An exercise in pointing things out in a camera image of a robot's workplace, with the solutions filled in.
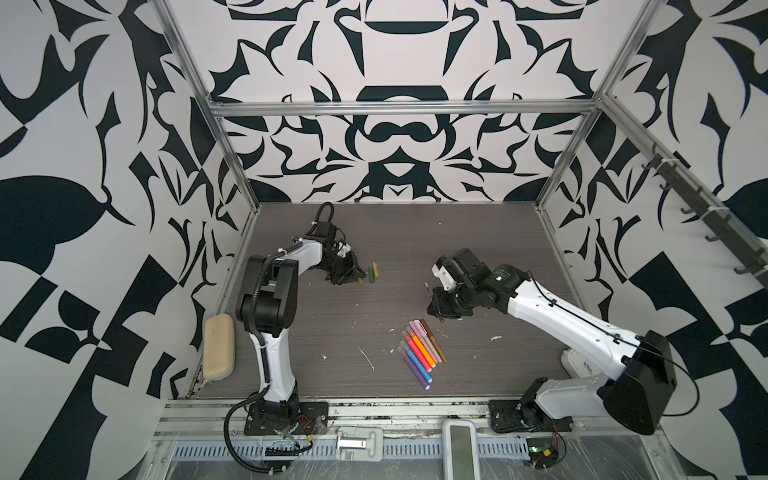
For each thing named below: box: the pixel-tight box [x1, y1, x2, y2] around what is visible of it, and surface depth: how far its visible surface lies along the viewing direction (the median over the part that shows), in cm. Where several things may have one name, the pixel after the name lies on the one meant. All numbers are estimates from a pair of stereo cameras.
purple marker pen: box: [396, 345, 431, 391], surface depth 84 cm
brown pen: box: [419, 318, 448, 363], surface depth 88 cm
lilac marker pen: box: [408, 321, 438, 365], surface depth 89 cm
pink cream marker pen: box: [413, 319, 443, 363], surface depth 88 cm
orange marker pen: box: [404, 325, 436, 368], surface depth 87 cm
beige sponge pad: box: [203, 314, 235, 381], surface depth 82 cm
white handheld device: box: [442, 418, 481, 480], surface depth 68 cm
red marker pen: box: [405, 334, 432, 373], surface depth 86 cm
